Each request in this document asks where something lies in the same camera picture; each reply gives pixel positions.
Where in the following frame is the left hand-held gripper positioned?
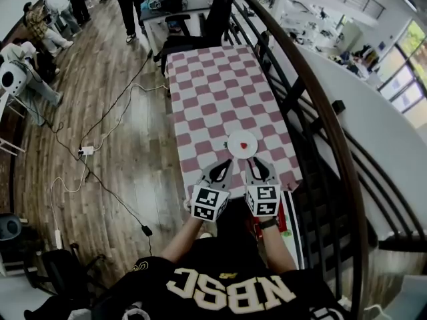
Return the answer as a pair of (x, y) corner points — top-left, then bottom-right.
(190, 160), (235, 223)

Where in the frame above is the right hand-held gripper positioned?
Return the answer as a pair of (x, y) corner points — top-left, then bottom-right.
(244, 156), (282, 218)

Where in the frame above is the white round plate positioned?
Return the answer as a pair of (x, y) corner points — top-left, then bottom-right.
(227, 130), (259, 160)

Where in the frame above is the person's right forearm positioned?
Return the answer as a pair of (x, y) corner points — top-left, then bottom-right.
(259, 217), (298, 274)

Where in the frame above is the person's left forearm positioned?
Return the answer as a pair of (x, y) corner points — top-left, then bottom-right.
(161, 215), (205, 263)

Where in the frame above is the black wristwatch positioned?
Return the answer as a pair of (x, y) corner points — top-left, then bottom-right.
(258, 218), (280, 231)

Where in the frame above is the pink white checkered tablecloth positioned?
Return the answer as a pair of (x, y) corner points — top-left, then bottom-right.
(165, 45), (303, 200)

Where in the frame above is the black metal railing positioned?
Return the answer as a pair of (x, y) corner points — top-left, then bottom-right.
(199, 0), (427, 299)

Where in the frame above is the brown wooden handrail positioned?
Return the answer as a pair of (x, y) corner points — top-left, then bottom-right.
(230, 0), (370, 320)

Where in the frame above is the black lettered jersey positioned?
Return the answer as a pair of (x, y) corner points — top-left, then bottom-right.
(23, 237), (350, 320)

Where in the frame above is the black office chair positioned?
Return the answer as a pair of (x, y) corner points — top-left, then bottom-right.
(152, 0), (238, 69)

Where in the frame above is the black chair with armrest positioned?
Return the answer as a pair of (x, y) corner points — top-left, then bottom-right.
(22, 243), (107, 298)

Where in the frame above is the grey round device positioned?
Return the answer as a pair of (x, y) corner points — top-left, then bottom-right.
(0, 213), (23, 242)

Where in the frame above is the white round robot head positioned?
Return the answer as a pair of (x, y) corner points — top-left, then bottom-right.
(0, 61), (28, 97)

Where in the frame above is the black floor cable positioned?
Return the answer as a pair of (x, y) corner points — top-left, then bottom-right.
(19, 50), (154, 258)

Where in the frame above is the white floor cable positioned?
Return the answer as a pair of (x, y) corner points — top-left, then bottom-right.
(49, 82), (169, 233)

